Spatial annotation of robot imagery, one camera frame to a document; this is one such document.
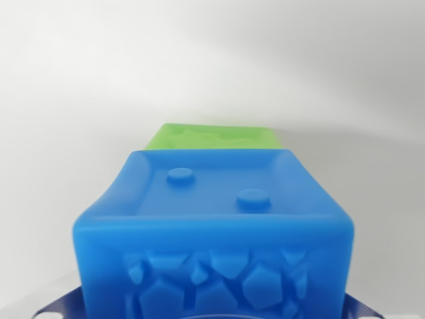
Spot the black-padded silver gripper left finger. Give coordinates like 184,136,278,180
31,286,86,319

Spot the black-padded silver gripper right finger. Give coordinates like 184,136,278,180
341,292,392,319

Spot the blue soft embossed cube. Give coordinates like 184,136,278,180
72,148,355,319

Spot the green soft embossed cube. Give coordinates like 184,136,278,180
144,123,285,152

